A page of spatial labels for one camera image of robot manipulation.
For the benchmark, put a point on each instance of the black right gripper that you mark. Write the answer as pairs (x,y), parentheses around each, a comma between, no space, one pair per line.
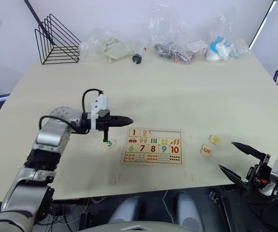
(259,174)

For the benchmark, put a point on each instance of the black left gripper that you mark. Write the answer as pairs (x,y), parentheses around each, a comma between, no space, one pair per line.
(103,123)

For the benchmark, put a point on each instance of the green number 3 tile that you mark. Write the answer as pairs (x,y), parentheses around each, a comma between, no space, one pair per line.
(110,143)

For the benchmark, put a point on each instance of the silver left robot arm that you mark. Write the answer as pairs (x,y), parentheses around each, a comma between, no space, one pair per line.
(47,135)

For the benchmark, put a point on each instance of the red number 1 tile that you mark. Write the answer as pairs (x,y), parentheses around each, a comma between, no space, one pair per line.
(134,133)

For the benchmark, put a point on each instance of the green number 6 tile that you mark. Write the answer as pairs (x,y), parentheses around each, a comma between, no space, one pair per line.
(132,148)

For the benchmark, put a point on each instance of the pink number 2 tile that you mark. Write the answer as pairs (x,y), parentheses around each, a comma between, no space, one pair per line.
(144,133)

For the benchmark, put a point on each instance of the yellow number 4 tile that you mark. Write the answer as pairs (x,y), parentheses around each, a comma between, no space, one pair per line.
(215,140)

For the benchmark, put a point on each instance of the dark red number 7 tile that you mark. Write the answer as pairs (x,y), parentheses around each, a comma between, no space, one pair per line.
(143,148)

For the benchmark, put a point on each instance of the orange number 5 tile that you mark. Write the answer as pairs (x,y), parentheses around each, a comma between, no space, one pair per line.
(206,150)

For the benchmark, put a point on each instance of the wooden number puzzle board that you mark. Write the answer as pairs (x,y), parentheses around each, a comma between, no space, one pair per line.
(153,147)

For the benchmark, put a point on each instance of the red number 8 tile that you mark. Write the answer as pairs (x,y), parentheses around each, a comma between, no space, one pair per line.
(153,149)

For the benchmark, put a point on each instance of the blue number 9 tile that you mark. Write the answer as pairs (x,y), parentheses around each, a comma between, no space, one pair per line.
(164,149)

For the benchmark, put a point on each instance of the red number 10 tile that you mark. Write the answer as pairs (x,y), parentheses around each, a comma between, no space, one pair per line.
(175,149)

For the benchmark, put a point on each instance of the red car picture tile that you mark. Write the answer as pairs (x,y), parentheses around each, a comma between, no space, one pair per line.
(133,140)

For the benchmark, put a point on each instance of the ice cream picture tile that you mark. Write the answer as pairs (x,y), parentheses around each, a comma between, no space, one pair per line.
(143,140)

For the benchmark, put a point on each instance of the green bars picture tile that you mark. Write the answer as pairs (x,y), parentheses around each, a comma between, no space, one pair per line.
(154,141)

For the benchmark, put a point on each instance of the black box under table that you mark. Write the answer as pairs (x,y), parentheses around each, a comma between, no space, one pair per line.
(228,212)

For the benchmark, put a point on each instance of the yellow dots picture tile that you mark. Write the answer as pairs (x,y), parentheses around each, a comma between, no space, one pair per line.
(165,141)

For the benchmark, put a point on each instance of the orange carrots picture tile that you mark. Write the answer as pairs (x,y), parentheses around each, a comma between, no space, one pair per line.
(175,141)

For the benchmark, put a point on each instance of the grey rounded shell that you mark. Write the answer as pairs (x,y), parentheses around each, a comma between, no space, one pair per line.
(189,210)
(128,210)

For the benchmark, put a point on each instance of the plastic bag with beige cloth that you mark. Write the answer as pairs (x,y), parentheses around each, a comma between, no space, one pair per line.
(112,49)

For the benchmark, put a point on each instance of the large clear plastic syringe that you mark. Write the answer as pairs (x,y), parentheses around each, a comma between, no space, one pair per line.
(140,49)

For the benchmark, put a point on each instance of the grey robot torso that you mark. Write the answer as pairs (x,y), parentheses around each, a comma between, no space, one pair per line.
(129,227)

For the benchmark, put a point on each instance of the plastic bag with blue-white items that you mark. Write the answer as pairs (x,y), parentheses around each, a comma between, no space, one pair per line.
(222,48)

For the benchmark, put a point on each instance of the black slanted pole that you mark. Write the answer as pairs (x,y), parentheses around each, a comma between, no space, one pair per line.
(36,17)

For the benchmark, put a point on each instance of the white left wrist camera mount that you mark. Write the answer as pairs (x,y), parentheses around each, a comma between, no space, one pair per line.
(100,102)

